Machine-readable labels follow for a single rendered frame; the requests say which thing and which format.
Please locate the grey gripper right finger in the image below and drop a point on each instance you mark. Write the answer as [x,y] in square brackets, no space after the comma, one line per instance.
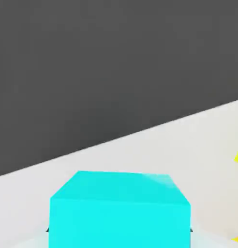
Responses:
[198,241]

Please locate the small cyan cube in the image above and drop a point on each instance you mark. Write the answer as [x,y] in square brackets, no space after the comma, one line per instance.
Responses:
[119,217]

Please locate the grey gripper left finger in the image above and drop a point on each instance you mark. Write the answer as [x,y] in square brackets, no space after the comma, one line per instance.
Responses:
[41,241]

